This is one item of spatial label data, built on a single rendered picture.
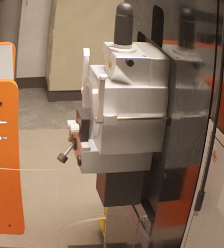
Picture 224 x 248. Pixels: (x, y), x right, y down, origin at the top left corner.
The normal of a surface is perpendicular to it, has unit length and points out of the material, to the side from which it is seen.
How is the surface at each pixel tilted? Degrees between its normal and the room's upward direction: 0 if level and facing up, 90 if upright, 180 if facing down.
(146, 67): 90
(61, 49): 90
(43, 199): 0
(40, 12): 90
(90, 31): 90
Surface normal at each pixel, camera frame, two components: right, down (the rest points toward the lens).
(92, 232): 0.07, -0.92
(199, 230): -0.97, 0.02
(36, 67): 0.22, 0.40
